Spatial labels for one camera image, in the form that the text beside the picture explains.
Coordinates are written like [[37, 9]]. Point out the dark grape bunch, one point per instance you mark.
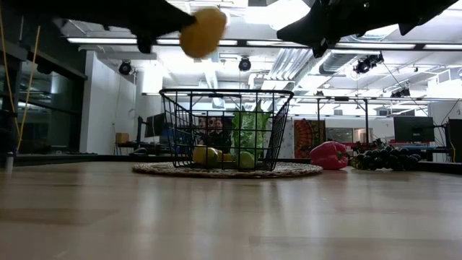
[[390, 159]]

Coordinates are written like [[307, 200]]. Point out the black monitor on arm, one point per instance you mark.
[[156, 125]]

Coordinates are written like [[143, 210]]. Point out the small black track lights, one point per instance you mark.
[[400, 92]]

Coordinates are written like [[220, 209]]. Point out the black track light cluster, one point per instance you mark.
[[368, 63]]

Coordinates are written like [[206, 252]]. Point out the cardboard box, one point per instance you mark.
[[122, 138]]

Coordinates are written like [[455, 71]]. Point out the round woven placemat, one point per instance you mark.
[[296, 170]]

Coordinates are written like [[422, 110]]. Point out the black pole stand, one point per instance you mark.
[[341, 98]]

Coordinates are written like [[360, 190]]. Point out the orange patterned tapestry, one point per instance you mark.
[[303, 139]]

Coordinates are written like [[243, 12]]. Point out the silver spiral air duct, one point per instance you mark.
[[335, 63]]

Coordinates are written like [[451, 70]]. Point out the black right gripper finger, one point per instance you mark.
[[299, 30]]

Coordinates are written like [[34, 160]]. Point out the dark tall monitor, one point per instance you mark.
[[455, 139]]

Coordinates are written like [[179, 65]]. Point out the black ceiling spotlight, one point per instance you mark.
[[244, 64], [125, 68]]

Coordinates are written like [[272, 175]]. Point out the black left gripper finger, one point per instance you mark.
[[177, 16]]

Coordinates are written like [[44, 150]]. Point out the dark office desk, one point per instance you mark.
[[144, 145]]

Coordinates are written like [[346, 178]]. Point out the green romaine lettuce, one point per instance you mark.
[[249, 130]]

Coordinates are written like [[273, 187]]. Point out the person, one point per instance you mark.
[[202, 126], [218, 139]]

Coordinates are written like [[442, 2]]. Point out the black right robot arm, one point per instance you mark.
[[397, 14]]

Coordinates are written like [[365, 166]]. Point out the red bell pepper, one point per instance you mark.
[[328, 155]]

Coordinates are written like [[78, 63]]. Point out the overhead light bar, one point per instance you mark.
[[101, 40]]

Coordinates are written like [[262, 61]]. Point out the wide black computer monitor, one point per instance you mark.
[[414, 129]]

